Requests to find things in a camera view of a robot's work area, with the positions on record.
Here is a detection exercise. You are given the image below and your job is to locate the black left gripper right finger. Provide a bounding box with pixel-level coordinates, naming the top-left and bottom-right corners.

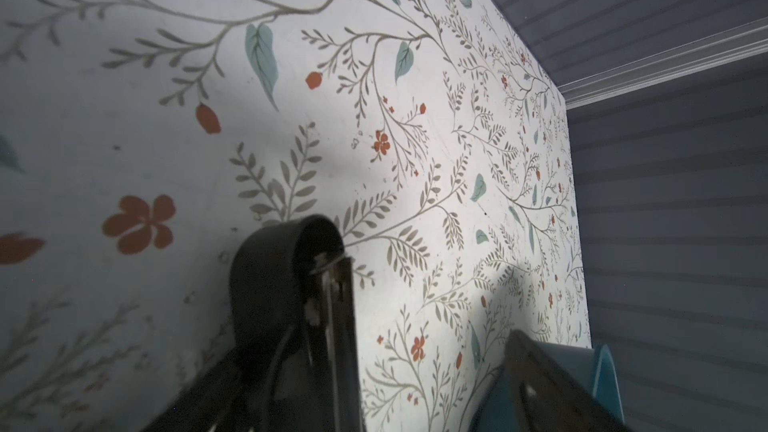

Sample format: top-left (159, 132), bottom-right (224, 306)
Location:
top-left (503, 328), bottom-right (631, 432)

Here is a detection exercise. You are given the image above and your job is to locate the black long stapler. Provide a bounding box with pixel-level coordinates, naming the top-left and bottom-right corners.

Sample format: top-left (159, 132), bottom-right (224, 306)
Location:
top-left (229, 214), bottom-right (366, 431)

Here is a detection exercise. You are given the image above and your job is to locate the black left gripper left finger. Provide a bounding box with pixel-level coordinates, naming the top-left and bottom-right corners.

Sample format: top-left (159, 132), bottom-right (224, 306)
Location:
top-left (143, 349), bottom-right (243, 432)

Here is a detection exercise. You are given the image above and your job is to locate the teal plastic tray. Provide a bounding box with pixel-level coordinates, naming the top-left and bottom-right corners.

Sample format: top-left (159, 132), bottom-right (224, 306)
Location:
top-left (467, 343), bottom-right (625, 432)

